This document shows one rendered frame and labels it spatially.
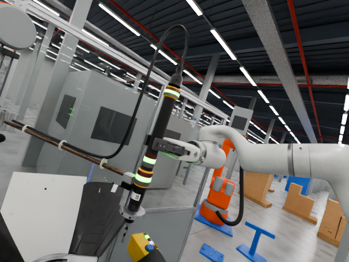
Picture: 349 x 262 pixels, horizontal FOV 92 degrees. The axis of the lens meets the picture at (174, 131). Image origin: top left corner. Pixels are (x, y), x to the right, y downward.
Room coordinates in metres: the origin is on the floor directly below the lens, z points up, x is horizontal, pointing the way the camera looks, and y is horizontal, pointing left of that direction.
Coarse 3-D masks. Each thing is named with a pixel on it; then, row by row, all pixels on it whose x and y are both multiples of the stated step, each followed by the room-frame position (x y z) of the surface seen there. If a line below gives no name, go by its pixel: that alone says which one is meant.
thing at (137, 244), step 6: (132, 234) 0.96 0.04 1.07; (138, 234) 0.97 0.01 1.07; (132, 240) 0.94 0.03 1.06; (138, 240) 0.93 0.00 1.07; (144, 240) 0.95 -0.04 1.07; (132, 246) 0.93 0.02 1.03; (138, 246) 0.89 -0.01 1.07; (144, 246) 0.90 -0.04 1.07; (132, 252) 0.91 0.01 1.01; (138, 252) 0.88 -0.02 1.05; (144, 252) 0.86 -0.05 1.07; (132, 258) 0.90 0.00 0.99; (138, 258) 0.87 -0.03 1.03
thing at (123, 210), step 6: (126, 174) 0.47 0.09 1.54; (126, 180) 0.47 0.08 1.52; (132, 180) 0.47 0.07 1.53; (120, 186) 0.47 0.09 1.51; (126, 186) 0.46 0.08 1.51; (132, 186) 0.47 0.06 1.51; (126, 192) 0.47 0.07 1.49; (126, 198) 0.46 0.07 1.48; (120, 204) 0.47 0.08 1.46; (126, 204) 0.47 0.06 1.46; (120, 210) 0.45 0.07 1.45; (126, 210) 0.45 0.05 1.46; (144, 210) 0.49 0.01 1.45; (126, 216) 0.44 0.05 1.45; (132, 216) 0.44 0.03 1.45; (138, 216) 0.45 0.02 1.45
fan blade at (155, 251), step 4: (152, 252) 0.68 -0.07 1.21; (156, 252) 0.68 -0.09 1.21; (144, 256) 0.65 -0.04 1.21; (148, 256) 0.66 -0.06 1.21; (152, 256) 0.66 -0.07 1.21; (156, 256) 0.67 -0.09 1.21; (160, 256) 0.68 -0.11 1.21; (140, 260) 0.63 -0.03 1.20; (144, 260) 0.64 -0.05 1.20; (148, 260) 0.64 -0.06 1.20; (152, 260) 0.65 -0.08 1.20; (156, 260) 0.65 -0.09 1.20; (160, 260) 0.66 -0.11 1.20; (164, 260) 0.67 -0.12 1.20
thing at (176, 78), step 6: (180, 66) 0.47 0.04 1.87; (180, 72) 0.47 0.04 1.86; (174, 78) 0.46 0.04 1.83; (180, 78) 0.46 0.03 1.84; (168, 84) 0.48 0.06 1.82; (174, 84) 0.49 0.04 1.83; (180, 84) 0.46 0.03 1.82; (132, 192) 0.46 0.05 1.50; (138, 192) 0.46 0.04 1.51; (144, 192) 0.47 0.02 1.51; (132, 198) 0.46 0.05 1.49; (138, 198) 0.46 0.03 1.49; (132, 204) 0.46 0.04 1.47; (138, 204) 0.46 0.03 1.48; (132, 210) 0.46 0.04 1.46; (138, 210) 0.47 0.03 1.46
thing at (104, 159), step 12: (180, 24) 0.48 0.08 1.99; (156, 48) 0.49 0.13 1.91; (144, 84) 0.49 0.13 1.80; (12, 120) 0.61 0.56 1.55; (132, 120) 0.49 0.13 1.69; (24, 132) 0.59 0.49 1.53; (36, 132) 0.58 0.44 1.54; (60, 144) 0.54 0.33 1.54; (120, 144) 0.50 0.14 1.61; (96, 156) 0.51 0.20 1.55; (108, 156) 0.50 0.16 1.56
